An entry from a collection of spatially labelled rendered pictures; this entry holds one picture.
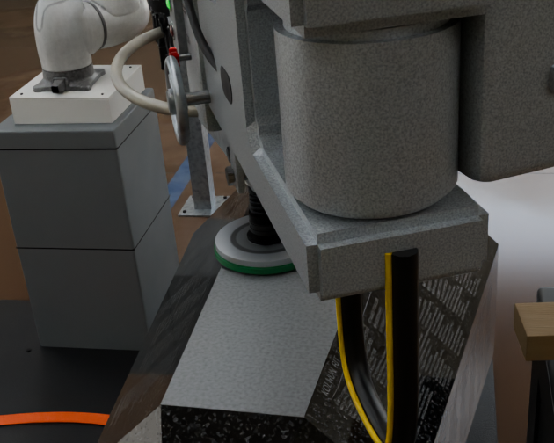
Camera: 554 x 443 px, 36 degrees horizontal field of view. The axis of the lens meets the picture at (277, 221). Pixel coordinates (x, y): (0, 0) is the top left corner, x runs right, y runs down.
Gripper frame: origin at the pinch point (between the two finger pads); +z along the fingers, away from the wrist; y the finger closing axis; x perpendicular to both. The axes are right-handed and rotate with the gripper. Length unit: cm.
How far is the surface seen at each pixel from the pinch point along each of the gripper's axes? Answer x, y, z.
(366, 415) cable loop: -35, 149, -25
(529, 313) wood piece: 7, 136, -11
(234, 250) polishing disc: -25, 90, -6
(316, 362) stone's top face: -29, 127, -10
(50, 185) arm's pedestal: -38, -15, 38
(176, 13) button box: -25, 74, -49
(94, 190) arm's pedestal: -26.7, -5.7, 38.2
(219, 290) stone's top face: -32, 98, -5
